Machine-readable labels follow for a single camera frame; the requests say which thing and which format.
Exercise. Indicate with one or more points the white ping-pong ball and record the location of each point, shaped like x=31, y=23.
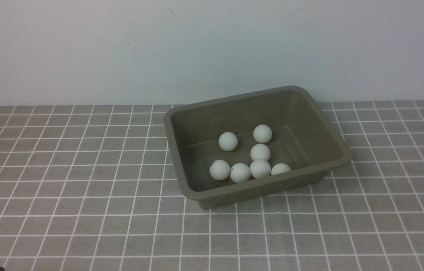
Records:
x=262, y=134
x=260, y=168
x=219, y=170
x=228, y=141
x=239, y=173
x=260, y=152
x=280, y=168

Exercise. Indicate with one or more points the grey checkered tablecloth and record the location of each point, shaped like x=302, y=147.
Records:
x=93, y=188

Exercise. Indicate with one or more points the olive plastic storage bin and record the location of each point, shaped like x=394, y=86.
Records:
x=303, y=138

